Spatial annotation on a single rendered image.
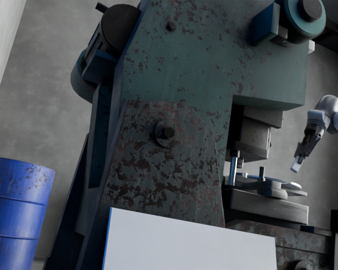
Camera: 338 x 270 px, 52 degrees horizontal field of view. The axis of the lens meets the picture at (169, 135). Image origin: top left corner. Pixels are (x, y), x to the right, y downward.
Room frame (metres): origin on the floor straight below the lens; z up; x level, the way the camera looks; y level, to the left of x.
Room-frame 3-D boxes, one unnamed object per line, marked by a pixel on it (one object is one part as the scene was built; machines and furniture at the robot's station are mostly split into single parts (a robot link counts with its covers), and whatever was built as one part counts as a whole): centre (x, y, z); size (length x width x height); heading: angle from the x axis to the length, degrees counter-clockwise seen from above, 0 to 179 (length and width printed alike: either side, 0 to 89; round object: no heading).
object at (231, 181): (1.18, -0.24, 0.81); 0.02 x 0.02 x 0.14
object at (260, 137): (1.30, -0.30, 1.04); 0.17 x 0.15 x 0.30; 112
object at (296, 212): (1.28, -0.26, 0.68); 0.45 x 0.30 x 0.06; 22
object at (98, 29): (1.25, 0.28, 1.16); 0.49 x 0.19 x 0.23; 22
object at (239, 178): (1.29, -0.27, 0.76); 0.15 x 0.09 x 0.05; 22
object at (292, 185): (1.33, -0.38, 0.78); 0.29 x 0.29 x 0.01
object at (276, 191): (1.13, -0.33, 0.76); 0.17 x 0.06 x 0.10; 22
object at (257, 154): (1.28, -0.26, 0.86); 0.20 x 0.16 x 0.05; 22
